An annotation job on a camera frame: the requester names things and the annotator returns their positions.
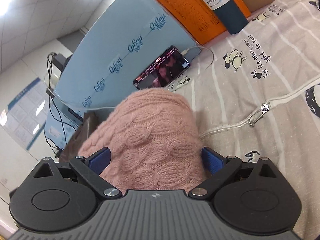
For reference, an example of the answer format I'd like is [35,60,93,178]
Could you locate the black cable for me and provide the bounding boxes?
[43,52,77,156]

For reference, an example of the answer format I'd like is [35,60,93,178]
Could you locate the white charging cable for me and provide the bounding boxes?
[182,45,215,71]

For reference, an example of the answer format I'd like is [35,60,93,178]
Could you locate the blue wall notice board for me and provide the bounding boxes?
[1,78,49,150]

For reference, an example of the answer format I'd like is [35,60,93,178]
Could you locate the orange cardboard box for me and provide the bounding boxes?
[157,0,251,45]

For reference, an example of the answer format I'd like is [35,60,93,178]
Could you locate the black power adapter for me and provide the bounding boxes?
[53,54,70,72]

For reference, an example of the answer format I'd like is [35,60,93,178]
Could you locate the dark blue vacuum bottle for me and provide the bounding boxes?
[203,0,248,35]

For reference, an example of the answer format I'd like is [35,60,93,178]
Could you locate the silver zipper pull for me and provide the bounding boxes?
[248,103,270,127]

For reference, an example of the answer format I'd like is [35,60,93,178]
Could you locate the black smartphone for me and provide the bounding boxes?
[133,46,190,90]

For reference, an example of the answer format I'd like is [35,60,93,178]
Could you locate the pink knitted sweater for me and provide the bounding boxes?
[78,88,206,192]

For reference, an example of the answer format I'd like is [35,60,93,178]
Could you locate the light blue Corou box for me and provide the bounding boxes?
[54,0,202,111]

